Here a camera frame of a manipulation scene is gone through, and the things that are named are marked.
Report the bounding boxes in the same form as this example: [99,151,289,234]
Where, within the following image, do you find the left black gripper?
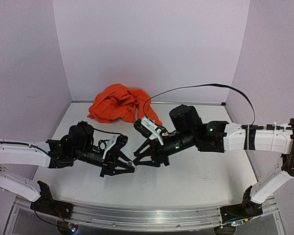
[73,146,136,178]

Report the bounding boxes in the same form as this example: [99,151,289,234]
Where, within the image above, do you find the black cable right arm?
[138,84,256,126]

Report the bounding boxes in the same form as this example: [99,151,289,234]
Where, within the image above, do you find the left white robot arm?
[0,121,136,214]

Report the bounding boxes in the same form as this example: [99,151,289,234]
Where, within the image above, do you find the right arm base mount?
[220,186,263,224]

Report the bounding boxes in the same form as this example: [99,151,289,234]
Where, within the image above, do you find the orange crumpled garment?
[88,84,162,125]

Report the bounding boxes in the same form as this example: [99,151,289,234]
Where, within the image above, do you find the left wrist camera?
[103,135,128,159]

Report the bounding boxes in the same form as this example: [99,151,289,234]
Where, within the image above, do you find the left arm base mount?
[30,181,74,219]

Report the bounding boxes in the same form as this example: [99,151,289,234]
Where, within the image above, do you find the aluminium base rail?
[4,195,286,235]

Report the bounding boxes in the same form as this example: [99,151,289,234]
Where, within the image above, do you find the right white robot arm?
[134,105,294,204]

